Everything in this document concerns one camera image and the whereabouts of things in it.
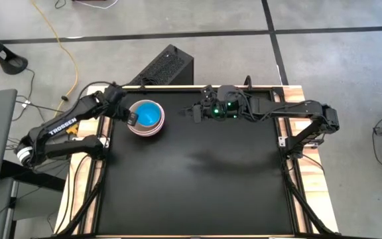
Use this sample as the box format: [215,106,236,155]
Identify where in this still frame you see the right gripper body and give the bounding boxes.
[199,98,245,121]

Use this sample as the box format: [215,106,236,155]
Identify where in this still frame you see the white bowl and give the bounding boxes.
[127,99,164,133]

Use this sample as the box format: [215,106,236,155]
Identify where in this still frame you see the black stand foot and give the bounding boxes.
[0,23,29,76]

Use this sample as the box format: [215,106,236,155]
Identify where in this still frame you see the blue bowl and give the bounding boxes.
[135,102,162,128]

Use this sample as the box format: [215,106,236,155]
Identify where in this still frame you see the pink bowl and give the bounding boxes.
[127,99,166,138]

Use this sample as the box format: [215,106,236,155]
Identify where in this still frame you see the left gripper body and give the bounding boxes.
[108,94,132,121]

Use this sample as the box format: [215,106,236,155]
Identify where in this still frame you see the yellow cable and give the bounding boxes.
[31,0,80,117]

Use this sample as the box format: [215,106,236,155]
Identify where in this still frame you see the black perforated computer case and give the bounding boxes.
[127,44,194,87]

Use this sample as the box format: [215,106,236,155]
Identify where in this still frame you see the white cable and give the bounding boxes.
[72,0,119,10]

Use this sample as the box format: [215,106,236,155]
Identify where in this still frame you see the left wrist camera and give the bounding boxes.
[104,82,127,100]

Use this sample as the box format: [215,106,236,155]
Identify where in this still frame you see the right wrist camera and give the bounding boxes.
[216,84,242,102]

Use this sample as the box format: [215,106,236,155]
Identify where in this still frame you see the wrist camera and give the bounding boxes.
[216,84,242,102]
[104,82,127,100]

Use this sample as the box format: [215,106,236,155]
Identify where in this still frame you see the black table mat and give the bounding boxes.
[95,89,294,235]

